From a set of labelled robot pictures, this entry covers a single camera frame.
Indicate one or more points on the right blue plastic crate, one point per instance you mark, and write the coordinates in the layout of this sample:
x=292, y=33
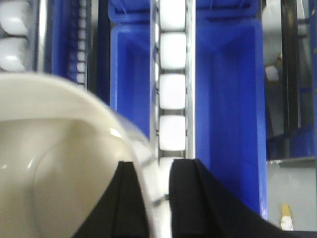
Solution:
x=230, y=98

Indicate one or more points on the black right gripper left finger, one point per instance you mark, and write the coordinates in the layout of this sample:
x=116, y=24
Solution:
x=120, y=212

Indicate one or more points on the blue plastic crate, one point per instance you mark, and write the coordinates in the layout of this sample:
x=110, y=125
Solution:
x=130, y=61
x=230, y=98

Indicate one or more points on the left blue plastic crate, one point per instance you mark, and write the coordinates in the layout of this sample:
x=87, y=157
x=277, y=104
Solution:
x=130, y=61

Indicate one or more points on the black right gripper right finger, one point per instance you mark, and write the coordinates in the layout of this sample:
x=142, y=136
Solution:
x=201, y=207

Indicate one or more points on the white roller track rail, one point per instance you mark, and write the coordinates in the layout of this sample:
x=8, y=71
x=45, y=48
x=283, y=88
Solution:
x=173, y=82

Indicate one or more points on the white plastic bin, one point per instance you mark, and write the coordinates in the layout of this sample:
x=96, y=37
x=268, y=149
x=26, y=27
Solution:
x=59, y=150

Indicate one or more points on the left white roller track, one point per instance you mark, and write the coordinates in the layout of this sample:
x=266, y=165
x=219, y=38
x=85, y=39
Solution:
x=23, y=35

